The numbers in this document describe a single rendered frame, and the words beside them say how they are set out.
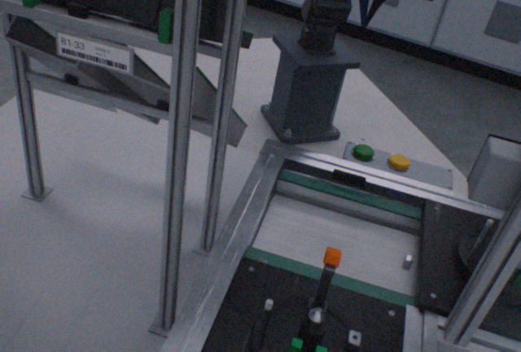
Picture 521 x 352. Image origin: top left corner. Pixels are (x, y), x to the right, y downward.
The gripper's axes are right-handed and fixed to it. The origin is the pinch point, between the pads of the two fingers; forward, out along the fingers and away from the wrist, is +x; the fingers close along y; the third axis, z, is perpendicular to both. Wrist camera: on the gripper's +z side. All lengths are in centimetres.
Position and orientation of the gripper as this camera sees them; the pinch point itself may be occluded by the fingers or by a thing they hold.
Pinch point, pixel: (369, 6)
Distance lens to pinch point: 92.5
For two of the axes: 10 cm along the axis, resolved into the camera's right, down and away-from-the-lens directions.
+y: 9.5, 2.7, -1.4
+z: -2.7, 5.4, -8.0
